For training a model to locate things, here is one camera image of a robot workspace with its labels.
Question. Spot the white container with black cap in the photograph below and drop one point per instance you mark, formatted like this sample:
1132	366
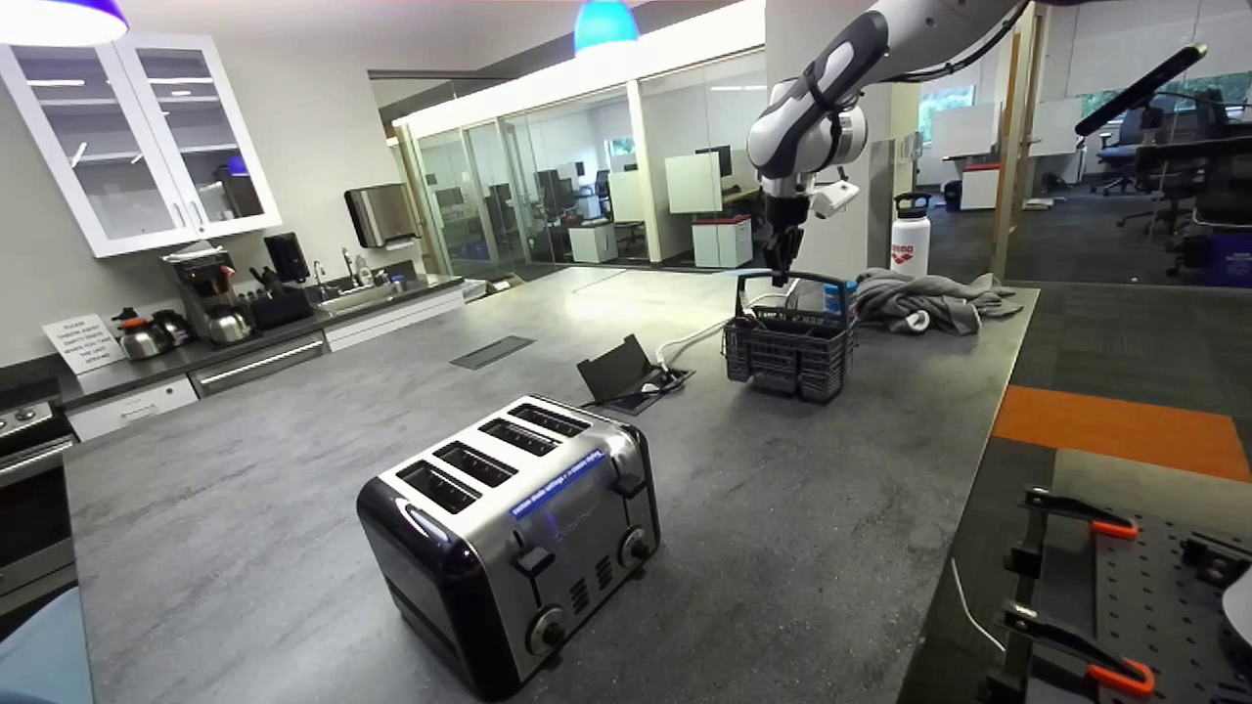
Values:
908	241

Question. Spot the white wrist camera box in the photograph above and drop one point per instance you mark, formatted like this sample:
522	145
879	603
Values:
833	196

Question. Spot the black silver coffee machine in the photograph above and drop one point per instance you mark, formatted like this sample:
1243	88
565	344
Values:
207	295

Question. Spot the black tilted monitor panel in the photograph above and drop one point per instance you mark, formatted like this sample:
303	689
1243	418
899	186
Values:
1140	88

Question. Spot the silver black four-slot toaster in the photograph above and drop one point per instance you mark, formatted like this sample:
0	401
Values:
514	533

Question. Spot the purple pendant lamp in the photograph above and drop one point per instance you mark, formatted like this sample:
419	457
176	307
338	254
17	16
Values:
59	16

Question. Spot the black countertop vent grate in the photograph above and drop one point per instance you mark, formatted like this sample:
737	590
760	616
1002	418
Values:
489	355

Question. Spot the blue pendant lamp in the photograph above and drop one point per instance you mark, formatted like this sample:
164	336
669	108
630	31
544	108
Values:
609	24

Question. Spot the black oven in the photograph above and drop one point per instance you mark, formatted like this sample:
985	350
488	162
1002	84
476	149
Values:
31	509

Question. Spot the silver kettle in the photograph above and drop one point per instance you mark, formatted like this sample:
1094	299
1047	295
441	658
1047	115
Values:
141	338

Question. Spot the black pop-up power outlet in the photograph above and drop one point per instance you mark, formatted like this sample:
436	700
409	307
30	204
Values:
618	372

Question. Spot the white paper sign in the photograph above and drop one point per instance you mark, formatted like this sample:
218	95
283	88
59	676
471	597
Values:
83	344

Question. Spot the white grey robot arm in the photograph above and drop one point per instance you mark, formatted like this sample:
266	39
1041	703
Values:
833	91

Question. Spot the black kitchen utensil holder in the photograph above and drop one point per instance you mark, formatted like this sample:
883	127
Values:
790	350

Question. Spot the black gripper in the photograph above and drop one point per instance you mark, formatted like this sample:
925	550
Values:
789	218

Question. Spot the white glass-door wall cabinet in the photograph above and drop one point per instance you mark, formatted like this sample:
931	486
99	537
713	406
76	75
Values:
129	144

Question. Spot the black perforated board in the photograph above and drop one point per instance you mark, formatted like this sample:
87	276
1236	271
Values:
1149	613

